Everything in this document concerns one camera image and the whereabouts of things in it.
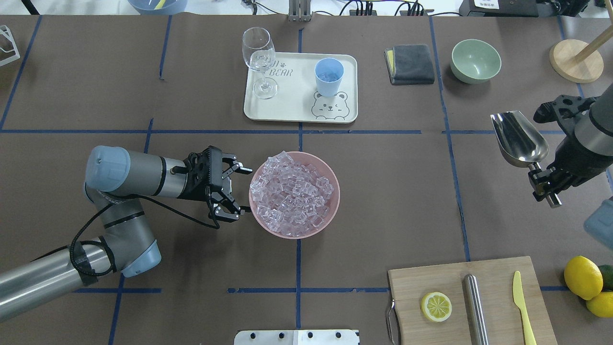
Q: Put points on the white wire cup rack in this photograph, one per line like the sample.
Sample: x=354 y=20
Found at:
x=8 y=47

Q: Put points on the clear ice cubes pile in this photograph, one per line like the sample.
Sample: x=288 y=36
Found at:
x=289 y=194

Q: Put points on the yellow plastic knife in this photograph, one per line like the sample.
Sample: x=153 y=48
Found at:
x=519 y=301

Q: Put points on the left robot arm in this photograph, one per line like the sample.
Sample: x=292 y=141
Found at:
x=118 y=238

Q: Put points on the green bowl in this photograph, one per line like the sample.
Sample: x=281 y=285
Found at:
x=474 y=61

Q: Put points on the clear wine glass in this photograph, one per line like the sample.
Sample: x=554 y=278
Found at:
x=259 y=55

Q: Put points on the green lime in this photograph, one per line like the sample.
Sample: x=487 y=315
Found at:
x=607 y=276

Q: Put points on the yellow lemon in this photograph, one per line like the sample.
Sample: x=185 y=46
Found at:
x=583 y=277
x=601 y=305

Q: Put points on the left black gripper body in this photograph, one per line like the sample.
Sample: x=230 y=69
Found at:
x=191 y=189

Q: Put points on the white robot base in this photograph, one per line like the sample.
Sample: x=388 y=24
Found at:
x=298 y=337

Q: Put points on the cream bear tray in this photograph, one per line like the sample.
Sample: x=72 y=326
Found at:
x=297 y=99

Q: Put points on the wooden cup stand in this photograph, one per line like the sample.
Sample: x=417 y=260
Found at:
x=579 y=61

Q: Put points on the metal rod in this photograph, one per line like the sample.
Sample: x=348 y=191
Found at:
x=475 y=313

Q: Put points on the grey folded cloth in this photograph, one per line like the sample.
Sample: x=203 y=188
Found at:
x=410 y=64

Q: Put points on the light blue cup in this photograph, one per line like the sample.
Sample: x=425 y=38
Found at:
x=328 y=73

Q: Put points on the metal ice scoop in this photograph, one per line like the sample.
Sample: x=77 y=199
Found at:
x=523 y=146

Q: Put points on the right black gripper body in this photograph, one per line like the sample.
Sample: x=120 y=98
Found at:
x=571 y=163

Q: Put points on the blue bowl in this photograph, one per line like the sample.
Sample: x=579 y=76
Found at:
x=146 y=7

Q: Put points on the wooden cutting board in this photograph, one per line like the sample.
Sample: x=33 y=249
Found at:
x=502 y=318

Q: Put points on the aluminium frame post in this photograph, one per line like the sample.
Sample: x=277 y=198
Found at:
x=299 y=11

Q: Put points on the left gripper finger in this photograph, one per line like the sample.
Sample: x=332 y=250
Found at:
x=225 y=206
x=234 y=166

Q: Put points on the lemon slice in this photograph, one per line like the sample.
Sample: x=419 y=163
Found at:
x=436 y=307

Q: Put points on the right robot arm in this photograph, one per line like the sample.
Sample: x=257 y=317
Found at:
x=595 y=130

